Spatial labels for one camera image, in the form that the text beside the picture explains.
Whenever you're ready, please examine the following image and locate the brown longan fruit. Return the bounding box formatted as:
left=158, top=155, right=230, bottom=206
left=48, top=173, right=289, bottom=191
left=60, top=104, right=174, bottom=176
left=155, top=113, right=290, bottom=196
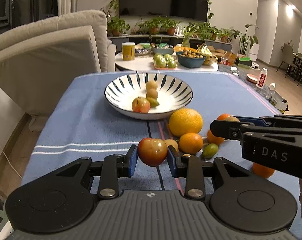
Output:
left=224, top=116, right=240, bottom=122

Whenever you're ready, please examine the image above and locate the orange tangerine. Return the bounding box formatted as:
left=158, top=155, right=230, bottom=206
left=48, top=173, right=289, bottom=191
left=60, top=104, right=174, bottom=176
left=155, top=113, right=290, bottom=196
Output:
left=178, top=133, right=203, bottom=155
left=252, top=163, right=275, bottom=179
left=207, top=129, right=225, bottom=146
left=216, top=113, right=231, bottom=121

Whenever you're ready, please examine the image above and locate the orange tangerine front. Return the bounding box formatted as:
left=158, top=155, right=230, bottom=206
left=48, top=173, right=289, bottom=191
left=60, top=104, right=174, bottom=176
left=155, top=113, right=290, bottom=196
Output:
left=178, top=133, right=203, bottom=155

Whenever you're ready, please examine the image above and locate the small green mango fruit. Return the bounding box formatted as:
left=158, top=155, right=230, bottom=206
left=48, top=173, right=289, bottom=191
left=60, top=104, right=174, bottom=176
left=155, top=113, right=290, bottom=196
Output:
left=201, top=143, right=219, bottom=159

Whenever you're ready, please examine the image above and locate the large yellow citrus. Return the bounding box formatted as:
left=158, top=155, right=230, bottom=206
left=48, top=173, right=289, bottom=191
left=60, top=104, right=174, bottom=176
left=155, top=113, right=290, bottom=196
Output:
left=168, top=108, right=204, bottom=137

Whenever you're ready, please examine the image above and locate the white red bottle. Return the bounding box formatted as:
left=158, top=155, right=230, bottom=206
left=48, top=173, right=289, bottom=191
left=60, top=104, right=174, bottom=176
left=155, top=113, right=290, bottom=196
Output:
left=256, top=68, right=267, bottom=88

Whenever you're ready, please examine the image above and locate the pink plate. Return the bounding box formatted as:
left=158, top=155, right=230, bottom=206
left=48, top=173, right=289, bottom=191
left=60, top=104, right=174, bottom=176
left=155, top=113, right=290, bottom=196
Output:
left=246, top=74, right=258, bottom=84

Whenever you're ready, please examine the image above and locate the white bowl with dark stripes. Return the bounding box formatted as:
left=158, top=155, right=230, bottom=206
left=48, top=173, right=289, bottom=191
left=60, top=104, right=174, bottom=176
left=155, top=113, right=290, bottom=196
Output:
left=104, top=73, right=193, bottom=120

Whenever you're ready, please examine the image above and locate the red yellow apple in bowl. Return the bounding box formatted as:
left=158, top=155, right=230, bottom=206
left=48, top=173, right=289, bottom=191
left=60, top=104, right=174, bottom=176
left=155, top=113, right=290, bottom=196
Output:
left=131, top=97, right=151, bottom=113

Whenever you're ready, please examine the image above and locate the dining chair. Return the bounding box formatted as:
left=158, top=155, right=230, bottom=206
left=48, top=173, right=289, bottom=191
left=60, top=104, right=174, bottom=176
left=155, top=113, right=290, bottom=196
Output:
left=277, top=43, right=300, bottom=80

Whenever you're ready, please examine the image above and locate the small green fruit in bowl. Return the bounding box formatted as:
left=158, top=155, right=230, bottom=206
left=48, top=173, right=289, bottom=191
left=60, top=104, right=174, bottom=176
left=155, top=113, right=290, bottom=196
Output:
left=146, top=97, right=159, bottom=108

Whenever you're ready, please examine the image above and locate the bunch of bananas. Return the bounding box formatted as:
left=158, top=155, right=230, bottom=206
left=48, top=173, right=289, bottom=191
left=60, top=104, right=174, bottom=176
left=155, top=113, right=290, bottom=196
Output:
left=197, top=43, right=218, bottom=66

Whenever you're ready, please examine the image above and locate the teal bowl of longans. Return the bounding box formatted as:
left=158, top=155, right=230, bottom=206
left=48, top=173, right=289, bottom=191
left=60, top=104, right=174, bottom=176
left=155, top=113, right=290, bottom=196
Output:
left=176, top=51, right=206, bottom=69

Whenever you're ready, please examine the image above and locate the tall leafy floor plant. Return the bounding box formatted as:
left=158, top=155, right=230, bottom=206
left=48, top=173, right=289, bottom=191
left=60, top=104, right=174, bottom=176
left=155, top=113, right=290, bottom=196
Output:
left=231, top=24, right=259, bottom=55

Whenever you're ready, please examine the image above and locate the brown longan near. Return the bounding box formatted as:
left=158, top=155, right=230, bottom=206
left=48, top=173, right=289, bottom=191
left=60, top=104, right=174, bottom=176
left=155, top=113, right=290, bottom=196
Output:
left=146, top=89, right=158, bottom=100

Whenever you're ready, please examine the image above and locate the round white coffee table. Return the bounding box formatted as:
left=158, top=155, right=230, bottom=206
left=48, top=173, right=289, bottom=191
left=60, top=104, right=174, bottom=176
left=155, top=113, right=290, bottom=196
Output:
left=115, top=53, right=219, bottom=72

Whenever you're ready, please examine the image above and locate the brown longan far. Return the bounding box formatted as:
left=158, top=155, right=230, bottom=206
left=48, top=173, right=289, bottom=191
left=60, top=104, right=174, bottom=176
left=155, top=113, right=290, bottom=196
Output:
left=146, top=80, right=158, bottom=90

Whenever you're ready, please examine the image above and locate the tray of green apples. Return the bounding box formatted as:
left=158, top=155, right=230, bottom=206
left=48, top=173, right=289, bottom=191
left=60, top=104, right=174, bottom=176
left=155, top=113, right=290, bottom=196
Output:
left=152, top=53, right=177, bottom=69

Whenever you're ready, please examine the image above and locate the orange plate of fruit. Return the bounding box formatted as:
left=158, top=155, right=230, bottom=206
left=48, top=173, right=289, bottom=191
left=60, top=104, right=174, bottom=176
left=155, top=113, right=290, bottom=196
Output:
left=174, top=46, right=194, bottom=53

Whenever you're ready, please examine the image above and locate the grey blue snack bowl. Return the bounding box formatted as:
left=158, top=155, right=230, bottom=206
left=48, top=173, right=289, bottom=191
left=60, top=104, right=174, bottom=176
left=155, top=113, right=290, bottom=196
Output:
left=151, top=46, right=174, bottom=55

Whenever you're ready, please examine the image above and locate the glass vase with plant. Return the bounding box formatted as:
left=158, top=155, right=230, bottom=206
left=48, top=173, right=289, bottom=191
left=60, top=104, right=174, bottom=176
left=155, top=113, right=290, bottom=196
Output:
left=181, top=26, right=196, bottom=47

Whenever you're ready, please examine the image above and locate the yellow canister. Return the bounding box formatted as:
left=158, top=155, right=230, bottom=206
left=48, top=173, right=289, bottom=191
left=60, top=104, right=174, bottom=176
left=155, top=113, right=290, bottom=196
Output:
left=122, top=42, right=135, bottom=61

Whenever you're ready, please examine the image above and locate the beige recliner armchair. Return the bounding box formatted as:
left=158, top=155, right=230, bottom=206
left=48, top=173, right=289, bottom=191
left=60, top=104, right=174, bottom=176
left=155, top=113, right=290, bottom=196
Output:
left=0, top=10, right=112, bottom=131

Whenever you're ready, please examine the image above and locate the potted plant left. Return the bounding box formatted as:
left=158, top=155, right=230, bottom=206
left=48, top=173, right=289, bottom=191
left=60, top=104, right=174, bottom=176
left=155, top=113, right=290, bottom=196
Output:
left=107, top=16, right=130, bottom=36

